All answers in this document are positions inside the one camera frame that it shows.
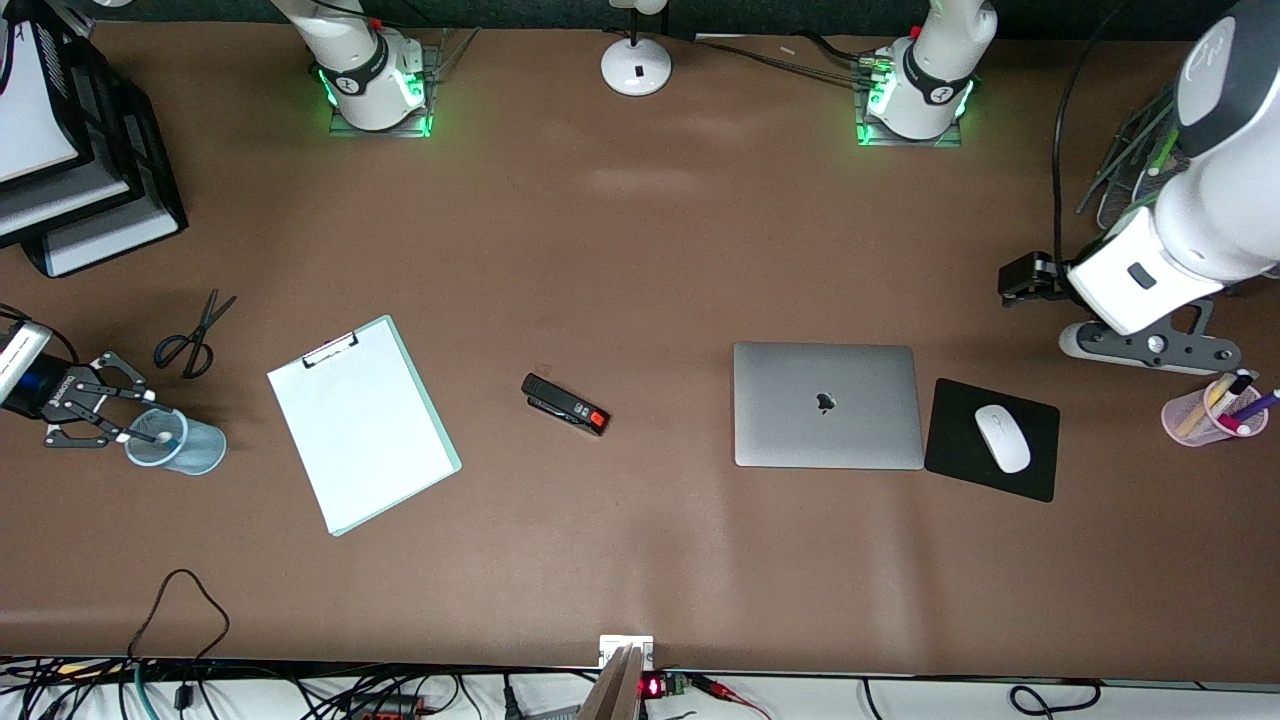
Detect black stapler red tip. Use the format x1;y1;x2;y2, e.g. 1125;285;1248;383
521;373;610;438

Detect red wire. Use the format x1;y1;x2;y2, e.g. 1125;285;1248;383
690;675;773;720

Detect black mouse pad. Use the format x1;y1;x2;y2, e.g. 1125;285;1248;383
923;377;1061;504

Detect white paper sheet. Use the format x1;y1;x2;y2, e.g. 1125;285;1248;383
267;322;453;531

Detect black stacked document tray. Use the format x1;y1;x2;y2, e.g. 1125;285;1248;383
0;15;191;281

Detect beige pencil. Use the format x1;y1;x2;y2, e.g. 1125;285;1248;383
1177;374;1238;438

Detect white bracket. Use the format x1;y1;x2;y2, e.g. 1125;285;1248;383
599;635;655;669

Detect black wire mesh tray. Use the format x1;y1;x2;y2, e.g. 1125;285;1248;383
1075;80;1201;233

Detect pink mesh pen cup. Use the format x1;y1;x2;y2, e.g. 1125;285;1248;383
1161;375;1270;448

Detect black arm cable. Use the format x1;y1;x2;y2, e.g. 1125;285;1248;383
1050;0;1141;263

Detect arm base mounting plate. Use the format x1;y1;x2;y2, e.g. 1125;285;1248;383
853;55;966;149
328;28;483;139

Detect teal clipboard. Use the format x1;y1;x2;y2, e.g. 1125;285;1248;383
266;314;463;538

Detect white paper stack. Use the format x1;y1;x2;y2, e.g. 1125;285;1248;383
0;160;126;241
45;200;181;279
0;25;81;186

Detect black-capped white marker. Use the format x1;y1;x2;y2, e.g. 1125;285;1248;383
1205;367;1261;421

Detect grey mounting beam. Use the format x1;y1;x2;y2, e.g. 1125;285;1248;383
577;645;646;720

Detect black scissors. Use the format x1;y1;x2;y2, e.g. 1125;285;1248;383
153;288;239;380

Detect purple marker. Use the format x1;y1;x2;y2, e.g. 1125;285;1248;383
1232;388;1280;436

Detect light blue mesh cup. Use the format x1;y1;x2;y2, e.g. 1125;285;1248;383
124;406;228;477

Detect thin black looped cable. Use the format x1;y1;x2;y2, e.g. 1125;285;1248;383
127;568;232;666

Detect white computer mouse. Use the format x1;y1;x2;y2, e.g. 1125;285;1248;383
974;403;1033;475

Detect white round stand base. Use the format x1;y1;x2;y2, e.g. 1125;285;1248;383
600;0;674;99

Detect silver laptop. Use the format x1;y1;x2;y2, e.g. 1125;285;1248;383
733;342;926;471

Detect black coiled cable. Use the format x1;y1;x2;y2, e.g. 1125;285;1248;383
1008;680;1103;719

